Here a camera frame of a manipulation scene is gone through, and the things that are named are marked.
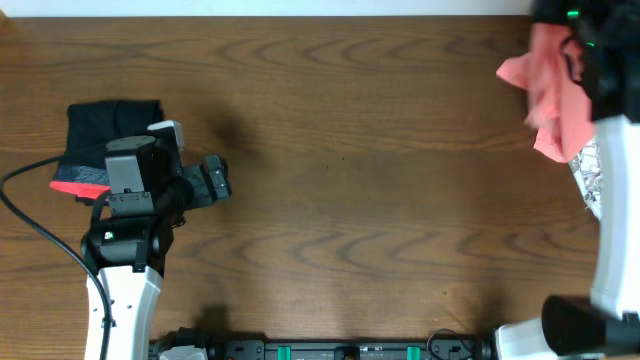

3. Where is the coral pink t-shirt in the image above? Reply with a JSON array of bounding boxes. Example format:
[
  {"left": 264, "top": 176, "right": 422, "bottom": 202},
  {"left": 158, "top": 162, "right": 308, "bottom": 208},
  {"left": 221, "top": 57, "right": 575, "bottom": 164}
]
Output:
[{"left": 496, "top": 23, "right": 594, "bottom": 163}]

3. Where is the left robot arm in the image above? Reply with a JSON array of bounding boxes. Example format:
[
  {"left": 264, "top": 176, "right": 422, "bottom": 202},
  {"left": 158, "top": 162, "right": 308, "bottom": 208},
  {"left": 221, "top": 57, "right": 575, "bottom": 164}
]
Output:
[{"left": 81, "top": 136, "right": 231, "bottom": 359}]

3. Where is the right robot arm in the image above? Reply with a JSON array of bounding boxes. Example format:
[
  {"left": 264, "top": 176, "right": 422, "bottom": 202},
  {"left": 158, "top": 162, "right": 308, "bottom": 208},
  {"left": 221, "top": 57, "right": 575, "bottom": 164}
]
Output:
[{"left": 484, "top": 1, "right": 639, "bottom": 359}]

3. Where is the folded black shorts, coral hem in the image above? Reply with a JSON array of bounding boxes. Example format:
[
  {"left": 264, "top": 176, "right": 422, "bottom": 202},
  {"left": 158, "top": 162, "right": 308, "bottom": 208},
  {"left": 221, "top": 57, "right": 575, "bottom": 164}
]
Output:
[{"left": 49, "top": 100, "right": 164, "bottom": 203}]

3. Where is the white grey patterned garment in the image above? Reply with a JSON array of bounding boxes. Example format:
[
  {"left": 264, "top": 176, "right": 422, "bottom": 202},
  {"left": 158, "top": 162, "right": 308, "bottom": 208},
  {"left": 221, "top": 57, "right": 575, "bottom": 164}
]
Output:
[{"left": 569, "top": 138, "right": 603, "bottom": 220}]

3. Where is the left black cable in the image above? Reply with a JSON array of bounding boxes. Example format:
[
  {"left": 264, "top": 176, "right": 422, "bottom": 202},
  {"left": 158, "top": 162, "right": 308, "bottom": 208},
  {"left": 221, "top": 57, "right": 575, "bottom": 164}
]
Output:
[{"left": 0, "top": 154, "right": 114, "bottom": 360}]

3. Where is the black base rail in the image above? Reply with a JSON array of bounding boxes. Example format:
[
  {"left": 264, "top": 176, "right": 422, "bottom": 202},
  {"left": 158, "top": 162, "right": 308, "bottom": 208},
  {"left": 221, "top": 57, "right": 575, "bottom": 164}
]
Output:
[{"left": 148, "top": 333, "right": 497, "bottom": 360}]

